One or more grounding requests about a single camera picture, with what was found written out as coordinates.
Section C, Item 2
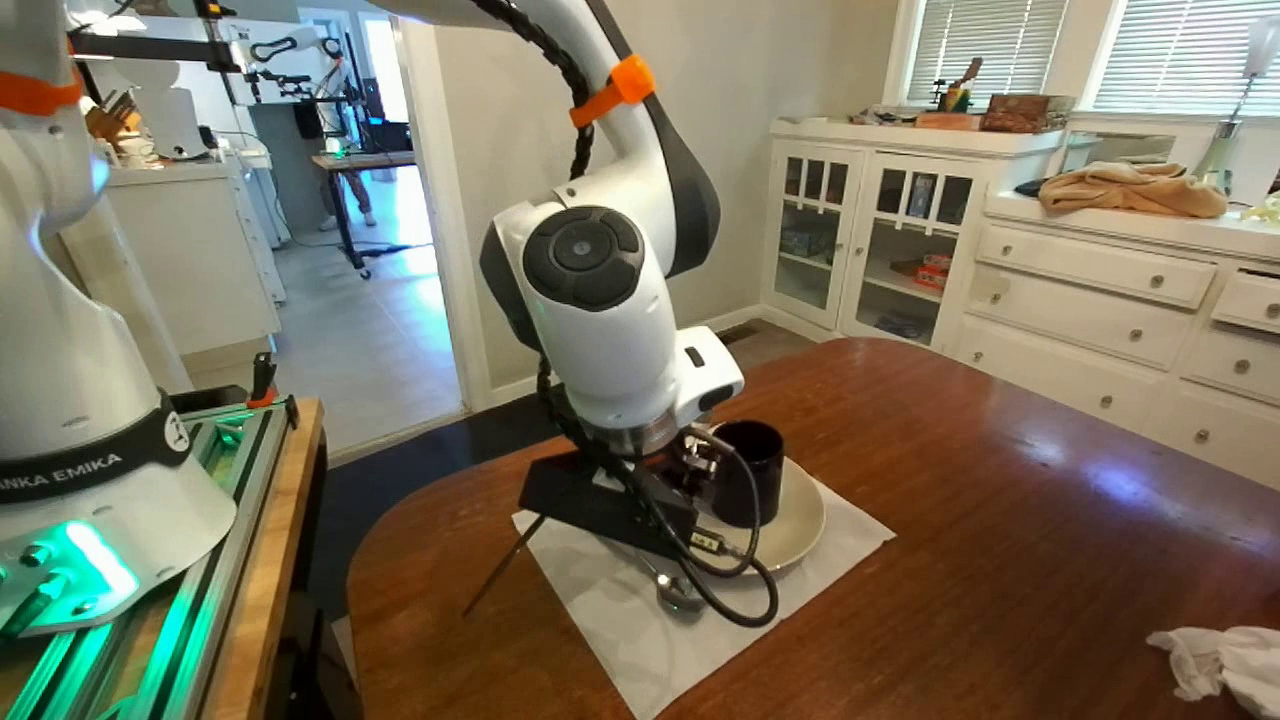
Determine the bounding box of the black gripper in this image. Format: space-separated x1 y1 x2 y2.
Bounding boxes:
520 442 708 561

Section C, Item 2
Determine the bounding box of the wooden box on cabinet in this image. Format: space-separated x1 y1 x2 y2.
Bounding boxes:
978 91 1077 134

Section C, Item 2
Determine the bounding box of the silver spoon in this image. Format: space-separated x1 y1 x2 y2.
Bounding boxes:
653 571 702 624

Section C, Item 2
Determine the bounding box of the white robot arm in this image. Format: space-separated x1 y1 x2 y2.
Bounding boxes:
0 0 744 640

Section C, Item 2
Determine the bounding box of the white crumpled cloth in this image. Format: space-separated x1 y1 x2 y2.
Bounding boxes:
1149 624 1280 720

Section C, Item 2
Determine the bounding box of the white paper placemat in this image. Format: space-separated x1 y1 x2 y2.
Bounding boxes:
532 470 890 720

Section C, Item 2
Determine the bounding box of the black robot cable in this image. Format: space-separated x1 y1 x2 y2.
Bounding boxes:
584 423 784 634

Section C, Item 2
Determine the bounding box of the white drawer dresser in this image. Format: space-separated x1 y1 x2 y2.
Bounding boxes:
950 198 1280 490

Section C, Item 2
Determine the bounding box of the white glass-door cabinet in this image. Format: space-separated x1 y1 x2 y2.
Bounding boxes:
765 122 1060 353

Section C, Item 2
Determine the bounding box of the cream round plate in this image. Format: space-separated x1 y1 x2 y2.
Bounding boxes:
695 462 823 571

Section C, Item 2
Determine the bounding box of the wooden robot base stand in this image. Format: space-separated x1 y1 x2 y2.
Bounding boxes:
0 401 321 720

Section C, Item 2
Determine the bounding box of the black mug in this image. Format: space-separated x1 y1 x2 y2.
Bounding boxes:
712 421 784 529

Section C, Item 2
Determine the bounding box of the brown folded fabric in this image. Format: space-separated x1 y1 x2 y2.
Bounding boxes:
1036 166 1226 221

